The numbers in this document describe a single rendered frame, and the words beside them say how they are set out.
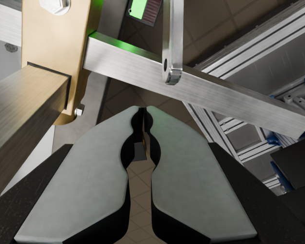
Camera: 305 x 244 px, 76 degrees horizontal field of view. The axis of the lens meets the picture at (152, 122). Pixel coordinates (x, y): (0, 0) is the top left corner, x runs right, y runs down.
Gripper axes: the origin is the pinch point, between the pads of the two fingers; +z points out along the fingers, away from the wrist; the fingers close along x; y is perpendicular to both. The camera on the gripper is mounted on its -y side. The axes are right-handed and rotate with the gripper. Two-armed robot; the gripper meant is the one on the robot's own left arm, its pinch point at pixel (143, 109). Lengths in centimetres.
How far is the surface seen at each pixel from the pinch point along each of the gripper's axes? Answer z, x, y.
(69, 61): 7.3, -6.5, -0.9
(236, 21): 93, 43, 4
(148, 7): 22.9, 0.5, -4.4
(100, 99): 23.1, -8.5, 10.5
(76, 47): 7.3, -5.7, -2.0
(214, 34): 93, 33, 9
